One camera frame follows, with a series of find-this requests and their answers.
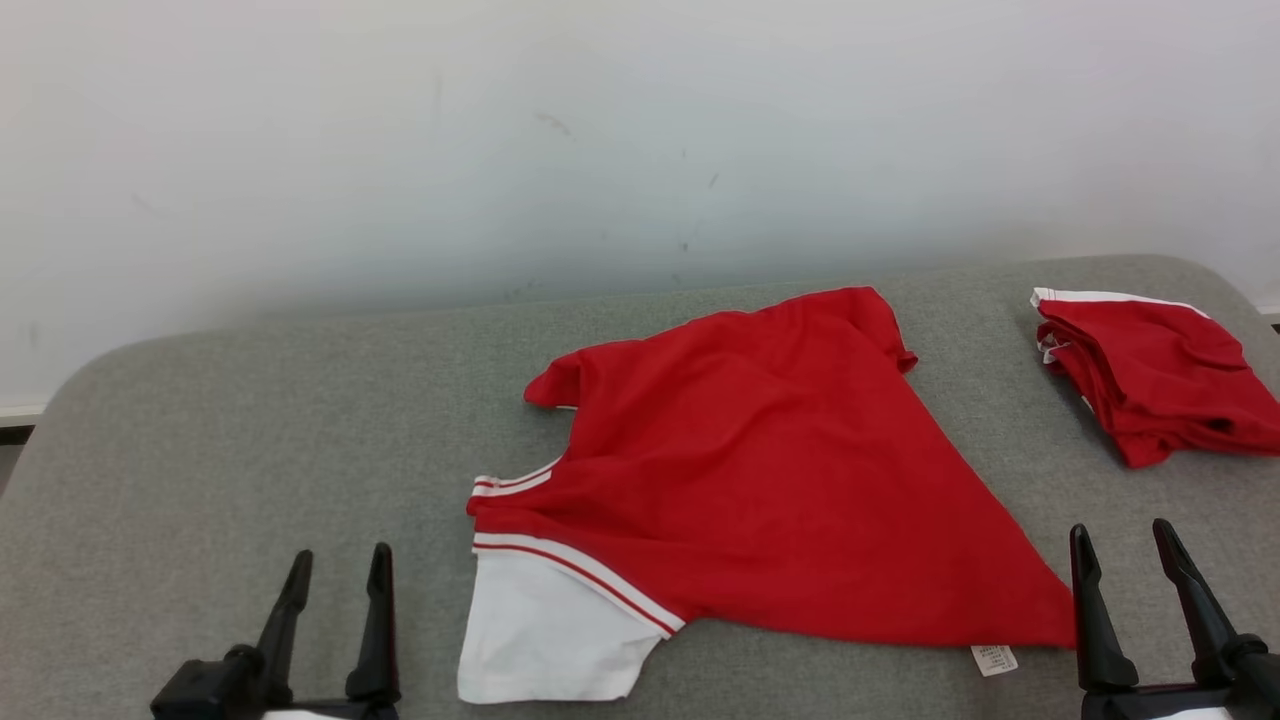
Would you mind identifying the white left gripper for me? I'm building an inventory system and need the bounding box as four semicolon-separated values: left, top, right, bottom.
256;543;403;720

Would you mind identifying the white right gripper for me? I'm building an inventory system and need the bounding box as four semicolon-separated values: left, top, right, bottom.
1068;517;1242;720

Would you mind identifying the red jersey with white trim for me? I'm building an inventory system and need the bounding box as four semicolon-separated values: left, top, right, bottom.
1030;287;1280;470

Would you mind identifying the red t-shirt with white sleeves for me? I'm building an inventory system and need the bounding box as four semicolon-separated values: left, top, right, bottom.
457;286;1080;705

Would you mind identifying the grey fabric sofa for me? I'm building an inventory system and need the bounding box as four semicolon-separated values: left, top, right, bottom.
0;254;1280;720

